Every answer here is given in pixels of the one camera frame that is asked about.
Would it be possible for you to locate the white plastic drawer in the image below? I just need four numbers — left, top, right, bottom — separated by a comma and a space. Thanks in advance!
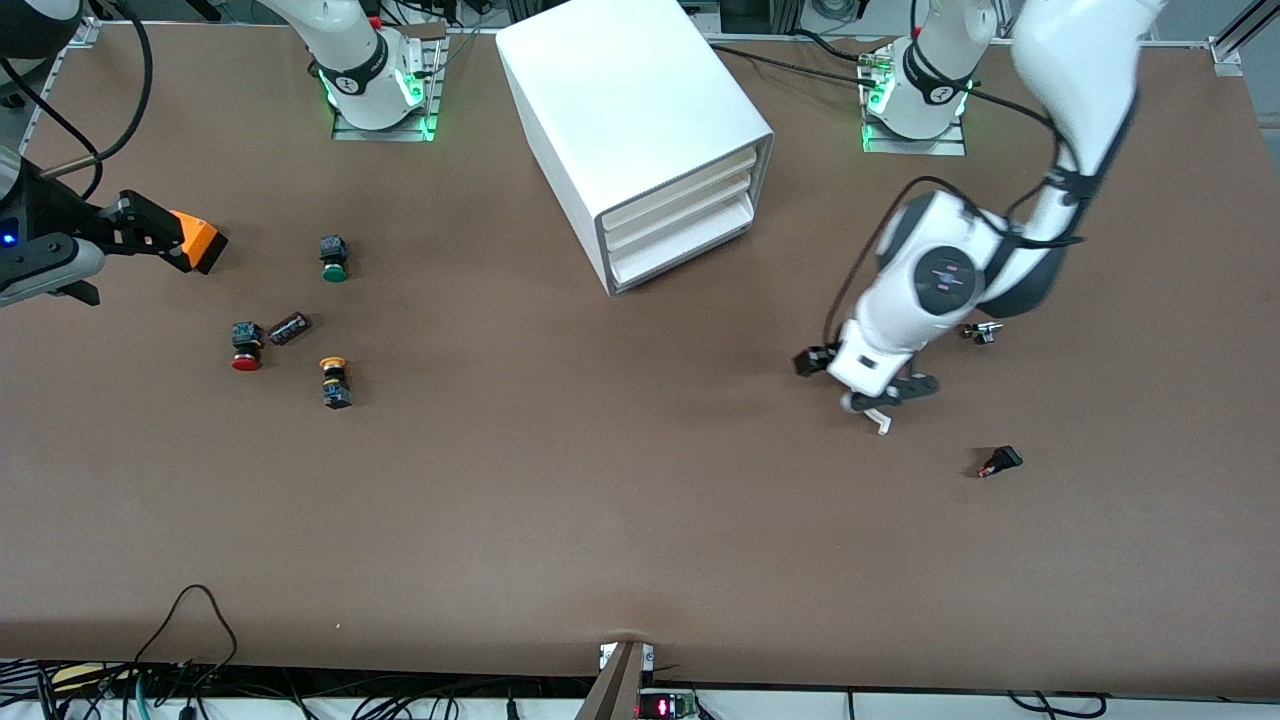
608, 205, 753, 293
603, 176, 753, 267
600, 148, 758, 243

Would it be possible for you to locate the yellow push button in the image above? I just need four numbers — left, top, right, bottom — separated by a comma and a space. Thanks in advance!
319, 356, 354, 410

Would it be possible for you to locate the white drawer cabinet housing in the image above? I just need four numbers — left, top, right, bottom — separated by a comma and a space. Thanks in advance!
496, 0, 777, 298

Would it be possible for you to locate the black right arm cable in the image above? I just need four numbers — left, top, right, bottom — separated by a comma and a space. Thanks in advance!
0, 0, 155, 201

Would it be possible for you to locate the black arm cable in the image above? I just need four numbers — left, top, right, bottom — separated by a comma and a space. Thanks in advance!
824, 88, 1091, 347
0, 0, 155, 201

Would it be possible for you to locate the aluminium frame profile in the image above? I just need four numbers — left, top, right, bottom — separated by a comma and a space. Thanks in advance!
18, 18, 101, 151
1208, 0, 1280, 79

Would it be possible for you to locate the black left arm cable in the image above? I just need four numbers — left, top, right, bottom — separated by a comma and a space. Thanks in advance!
824, 88, 1091, 347

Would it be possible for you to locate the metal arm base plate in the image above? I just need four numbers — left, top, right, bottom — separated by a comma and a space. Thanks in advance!
332, 35, 443, 143
862, 50, 968, 157

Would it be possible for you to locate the black base power cable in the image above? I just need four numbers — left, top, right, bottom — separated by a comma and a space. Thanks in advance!
712, 28, 891, 91

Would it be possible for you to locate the black looped table-edge cable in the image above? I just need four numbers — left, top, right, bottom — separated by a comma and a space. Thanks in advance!
135, 585, 239, 693

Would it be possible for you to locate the tangled black cable bundle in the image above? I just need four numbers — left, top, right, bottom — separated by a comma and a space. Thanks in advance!
0, 655, 601, 720

